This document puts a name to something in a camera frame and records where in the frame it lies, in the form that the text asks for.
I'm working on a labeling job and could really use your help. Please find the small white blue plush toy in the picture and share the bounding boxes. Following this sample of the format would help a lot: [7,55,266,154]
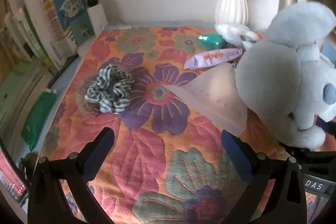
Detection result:
[215,23,263,49]

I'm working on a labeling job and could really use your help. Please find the light blue card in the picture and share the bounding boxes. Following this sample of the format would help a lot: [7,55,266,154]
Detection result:
[322,42,336,67]

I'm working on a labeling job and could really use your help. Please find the purple snack packet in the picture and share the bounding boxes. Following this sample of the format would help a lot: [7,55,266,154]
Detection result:
[184,48,243,69]

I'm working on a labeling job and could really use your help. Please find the teal green packet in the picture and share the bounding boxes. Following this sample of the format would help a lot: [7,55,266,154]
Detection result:
[197,33,229,51]

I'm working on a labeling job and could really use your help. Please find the green tissue packet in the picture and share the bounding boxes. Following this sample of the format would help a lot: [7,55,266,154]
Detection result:
[21,89,58,151]

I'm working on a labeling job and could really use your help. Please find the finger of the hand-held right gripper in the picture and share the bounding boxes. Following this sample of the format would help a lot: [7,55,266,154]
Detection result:
[316,113,336,134]

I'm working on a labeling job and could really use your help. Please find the blue striped scrunchie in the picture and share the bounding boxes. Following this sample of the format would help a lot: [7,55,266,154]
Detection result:
[84,64,133,115]

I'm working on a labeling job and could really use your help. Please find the floral woven blanket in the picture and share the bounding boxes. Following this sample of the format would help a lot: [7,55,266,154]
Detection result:
[39,25,315,224]

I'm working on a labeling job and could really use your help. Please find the row of upright books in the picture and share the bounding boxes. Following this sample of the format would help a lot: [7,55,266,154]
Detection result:
[0,0,53,69]

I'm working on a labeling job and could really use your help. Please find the translucent white dotted pouch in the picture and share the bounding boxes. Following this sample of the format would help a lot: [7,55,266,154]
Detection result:
[163,65,248,136]

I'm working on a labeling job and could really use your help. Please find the white box with black band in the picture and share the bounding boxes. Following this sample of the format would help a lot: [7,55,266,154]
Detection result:
[81,0,108,30]

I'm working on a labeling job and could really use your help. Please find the pale green folder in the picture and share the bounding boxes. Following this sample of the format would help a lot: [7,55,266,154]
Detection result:
[0,60,53,135]

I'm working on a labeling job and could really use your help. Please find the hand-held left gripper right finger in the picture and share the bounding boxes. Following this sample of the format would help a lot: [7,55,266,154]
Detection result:
[221,130,307,224]

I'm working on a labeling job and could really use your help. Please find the large light blue plush toy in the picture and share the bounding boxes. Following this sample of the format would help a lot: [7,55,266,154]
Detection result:
[235,0,336,149]

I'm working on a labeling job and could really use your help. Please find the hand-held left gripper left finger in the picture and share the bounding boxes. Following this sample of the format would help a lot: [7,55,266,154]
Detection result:
[28,127,116,224]

